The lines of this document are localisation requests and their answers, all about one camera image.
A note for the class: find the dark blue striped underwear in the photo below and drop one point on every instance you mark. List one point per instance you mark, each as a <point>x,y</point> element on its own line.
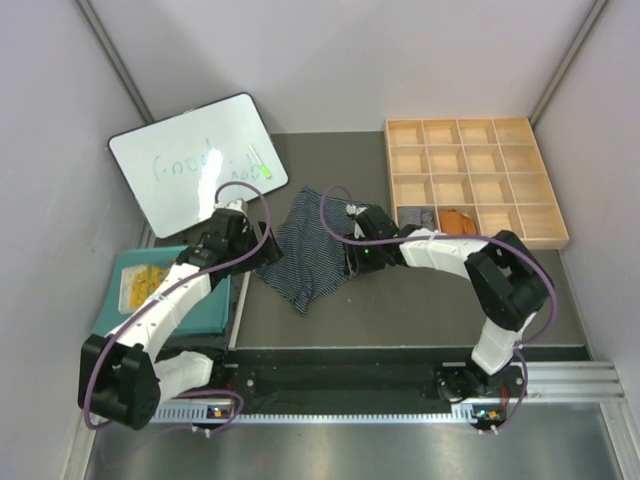
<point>313,261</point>

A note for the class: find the green marker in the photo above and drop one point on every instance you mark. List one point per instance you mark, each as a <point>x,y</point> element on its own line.
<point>262,166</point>

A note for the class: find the wooden compartment tray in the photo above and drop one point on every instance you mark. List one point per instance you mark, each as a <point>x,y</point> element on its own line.
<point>490,169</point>

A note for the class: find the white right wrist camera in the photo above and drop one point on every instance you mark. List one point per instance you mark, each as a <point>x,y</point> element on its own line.
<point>353,210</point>

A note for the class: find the teal folder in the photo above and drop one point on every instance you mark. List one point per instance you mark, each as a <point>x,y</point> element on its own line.
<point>208,317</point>

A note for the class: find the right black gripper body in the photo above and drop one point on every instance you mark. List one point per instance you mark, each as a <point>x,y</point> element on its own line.
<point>365,258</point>

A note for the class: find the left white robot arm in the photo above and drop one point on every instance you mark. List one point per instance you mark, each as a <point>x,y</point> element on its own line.
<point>121,378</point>

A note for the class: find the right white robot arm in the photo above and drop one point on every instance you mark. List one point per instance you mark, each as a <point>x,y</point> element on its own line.
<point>509,283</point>

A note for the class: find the white whiteboard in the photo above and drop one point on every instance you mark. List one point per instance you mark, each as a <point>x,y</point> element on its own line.
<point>179,168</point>

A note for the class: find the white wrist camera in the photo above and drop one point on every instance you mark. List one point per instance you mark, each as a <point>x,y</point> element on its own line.
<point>237,205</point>
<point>353,210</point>

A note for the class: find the yellow picture book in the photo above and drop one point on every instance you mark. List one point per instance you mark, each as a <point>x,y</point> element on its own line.
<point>138,282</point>

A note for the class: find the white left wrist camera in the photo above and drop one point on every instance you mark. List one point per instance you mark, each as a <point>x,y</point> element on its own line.
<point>237,205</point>

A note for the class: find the grey striped underwear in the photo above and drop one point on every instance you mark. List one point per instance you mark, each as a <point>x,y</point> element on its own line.
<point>421,216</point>

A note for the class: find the orange underwear white waistband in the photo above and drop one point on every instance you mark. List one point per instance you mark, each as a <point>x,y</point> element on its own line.
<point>454,222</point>

